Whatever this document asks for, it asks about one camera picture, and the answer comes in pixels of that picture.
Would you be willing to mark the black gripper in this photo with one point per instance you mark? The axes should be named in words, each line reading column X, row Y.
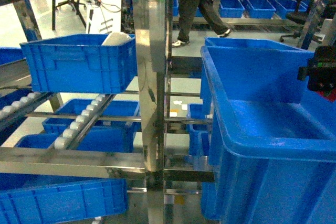
column 320, row 71

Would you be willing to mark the large blue bin foreground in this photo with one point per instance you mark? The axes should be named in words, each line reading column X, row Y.
column 272, row 141

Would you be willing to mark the white round object in crate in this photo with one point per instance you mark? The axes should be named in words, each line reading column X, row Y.
column 116, row 39

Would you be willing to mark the blue crate with white item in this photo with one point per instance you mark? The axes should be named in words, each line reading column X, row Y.
column 80, row 63

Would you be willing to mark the white roller conveyor track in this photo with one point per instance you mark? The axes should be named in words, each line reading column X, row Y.
column 74, row 134

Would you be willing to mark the blue crate lower left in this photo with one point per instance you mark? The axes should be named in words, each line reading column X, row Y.
column 46, row 199

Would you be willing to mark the steel rack upright post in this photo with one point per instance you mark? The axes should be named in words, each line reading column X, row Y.
column 150, row 33

